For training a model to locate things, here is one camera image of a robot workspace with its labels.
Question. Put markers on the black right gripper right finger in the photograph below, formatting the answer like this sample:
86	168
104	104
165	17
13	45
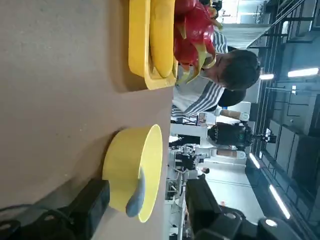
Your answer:
202	205

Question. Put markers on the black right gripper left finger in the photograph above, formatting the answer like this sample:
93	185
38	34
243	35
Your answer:
87	205

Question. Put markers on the light blue plastic spoon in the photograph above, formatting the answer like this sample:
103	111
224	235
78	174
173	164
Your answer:
137	202

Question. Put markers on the yellow bowl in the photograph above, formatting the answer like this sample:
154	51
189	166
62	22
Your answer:
120	160

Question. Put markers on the person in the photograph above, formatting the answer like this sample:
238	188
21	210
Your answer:
190	95
206	171

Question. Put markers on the black and white background robot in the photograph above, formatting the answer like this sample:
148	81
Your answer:
225	136

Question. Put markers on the ceiling light bar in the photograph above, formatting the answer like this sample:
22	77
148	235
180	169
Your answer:
278	200
302	72
266	76

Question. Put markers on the red dragon fruit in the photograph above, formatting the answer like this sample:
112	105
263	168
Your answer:
192	35

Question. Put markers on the yellow banana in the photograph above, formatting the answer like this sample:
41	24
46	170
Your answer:
161	37

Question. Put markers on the yellow plastic tray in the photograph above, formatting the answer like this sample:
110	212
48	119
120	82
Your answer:
137	37

